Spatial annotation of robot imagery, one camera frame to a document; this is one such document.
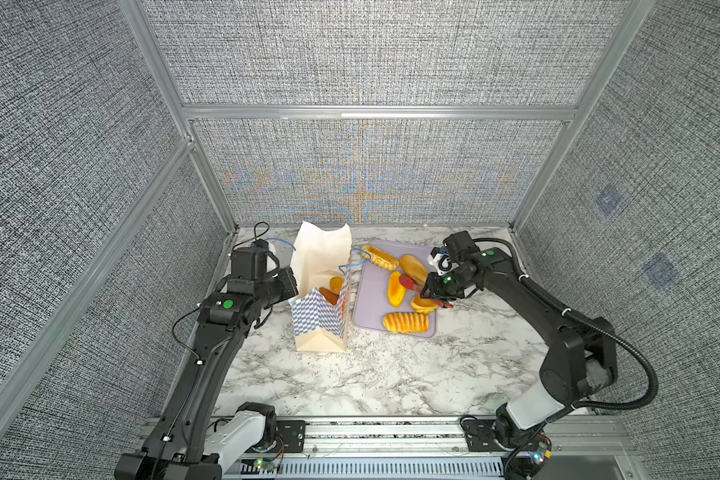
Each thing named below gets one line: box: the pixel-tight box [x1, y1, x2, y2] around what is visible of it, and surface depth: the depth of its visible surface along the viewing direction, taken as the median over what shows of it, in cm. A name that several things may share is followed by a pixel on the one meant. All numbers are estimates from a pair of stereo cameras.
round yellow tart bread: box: [411, 295, 438, 315], surface depth 93 cm
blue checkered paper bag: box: [290, 221, 352, 352], surface depth 84 cm
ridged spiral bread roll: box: [383, 312, 429, 334], surface depth 91 cm
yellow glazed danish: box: [361, 245, 400, 272], surface depth 106 cm
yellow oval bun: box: [388, 271, 406, 308], surface depth 96 cm
